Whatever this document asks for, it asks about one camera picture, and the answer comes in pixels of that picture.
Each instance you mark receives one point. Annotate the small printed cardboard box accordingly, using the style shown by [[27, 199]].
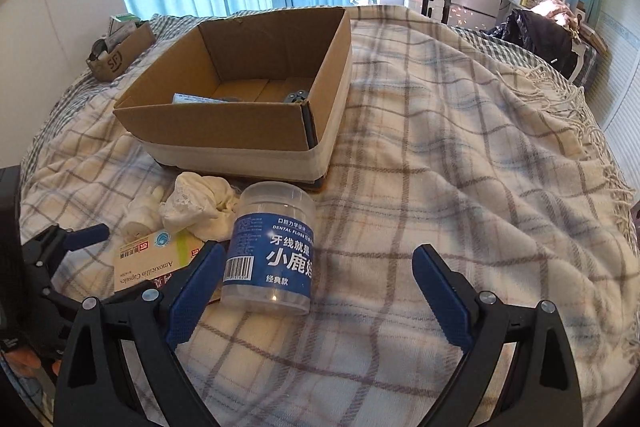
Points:
[[120, 57]]

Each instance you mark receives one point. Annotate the black plastic bag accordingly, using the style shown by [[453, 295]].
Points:
[[537, 39]]

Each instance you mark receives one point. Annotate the person's left hand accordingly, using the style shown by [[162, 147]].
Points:
[[24, 361]]

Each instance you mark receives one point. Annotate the large cardboard box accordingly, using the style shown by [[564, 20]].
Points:
[[225, 134]]

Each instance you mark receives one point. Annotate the yellow white medicine box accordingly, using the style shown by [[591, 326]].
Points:
[[150, 263]]

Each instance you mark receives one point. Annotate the cream plaid fringed blanket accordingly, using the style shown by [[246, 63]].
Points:
[[450, 167]]

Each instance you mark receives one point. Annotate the green white carton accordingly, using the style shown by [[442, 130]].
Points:
[[122, 24]]

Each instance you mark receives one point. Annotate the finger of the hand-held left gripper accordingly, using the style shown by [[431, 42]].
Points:
[[56, 304], [86, 235]]

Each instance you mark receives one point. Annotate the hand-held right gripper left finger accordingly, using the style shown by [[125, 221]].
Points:
[[196, 292]]

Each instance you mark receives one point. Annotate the grey plastic gadget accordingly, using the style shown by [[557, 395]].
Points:
[[296, 97]]

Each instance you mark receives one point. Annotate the crumpled white cloth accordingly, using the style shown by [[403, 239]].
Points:
[[197, 207]]

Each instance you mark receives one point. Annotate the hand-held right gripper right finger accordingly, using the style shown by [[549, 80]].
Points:
[[444, 297]]

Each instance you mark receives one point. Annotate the rolled white glove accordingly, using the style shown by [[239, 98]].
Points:
[[142, 214]]

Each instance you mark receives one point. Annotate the flat paper packet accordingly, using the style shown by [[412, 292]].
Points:
[[192, 98]]

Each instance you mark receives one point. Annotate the blue checked bedsheet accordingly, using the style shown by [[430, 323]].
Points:
[[75, 107]]

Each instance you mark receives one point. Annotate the pink cloth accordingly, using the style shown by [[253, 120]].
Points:
[[552, 9]]

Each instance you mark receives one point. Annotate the clear jar with blue label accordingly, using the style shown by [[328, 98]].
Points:
[[272, 257]]

